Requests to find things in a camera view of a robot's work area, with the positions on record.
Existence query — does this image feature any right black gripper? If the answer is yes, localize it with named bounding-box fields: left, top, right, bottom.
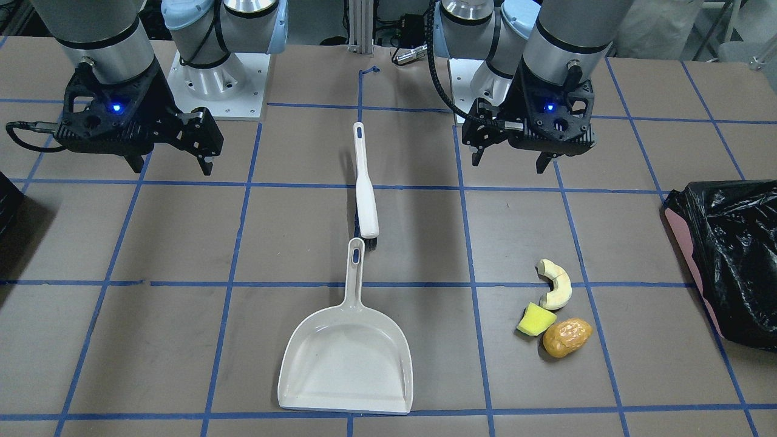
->
left=53, top=59, right=224, bottom=177

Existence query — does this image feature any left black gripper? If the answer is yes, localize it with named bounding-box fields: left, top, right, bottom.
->
left=463, top=59, right=597, bottom=174

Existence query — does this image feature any white hand brush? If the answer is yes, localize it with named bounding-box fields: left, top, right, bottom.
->
left=353, top=121, right=379, bottom=251

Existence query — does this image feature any beige plastic dustpan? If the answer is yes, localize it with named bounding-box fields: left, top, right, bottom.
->
left=277, top=238, right=413, bottom=415

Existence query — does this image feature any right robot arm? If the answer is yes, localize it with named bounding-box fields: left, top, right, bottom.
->
left=6, top=1, right=288, bottom=176

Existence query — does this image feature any black bag lined bin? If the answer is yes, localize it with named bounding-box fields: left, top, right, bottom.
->
left=664, top=180, right=776, bottom=352

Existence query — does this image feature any curved pale peel piece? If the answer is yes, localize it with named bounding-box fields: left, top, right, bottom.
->
left=536, top=259, right=572, bottom=311

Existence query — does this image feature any yellow sponge piece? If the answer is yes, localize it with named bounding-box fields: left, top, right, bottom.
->
left=516, top=302, right=557, bottom=337

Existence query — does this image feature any orange crumpled food piece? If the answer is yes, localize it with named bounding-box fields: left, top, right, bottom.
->
left=541, top=317, right=594, bottom=359

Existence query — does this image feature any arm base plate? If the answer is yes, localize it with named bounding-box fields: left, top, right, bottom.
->
left=168, top=52, right=272, bottom=121
left=449, top=55, right=521, bottom=112

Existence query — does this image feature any aluminium frame post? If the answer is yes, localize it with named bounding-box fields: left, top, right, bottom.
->
left=347, top=0, right=375, bottom=57

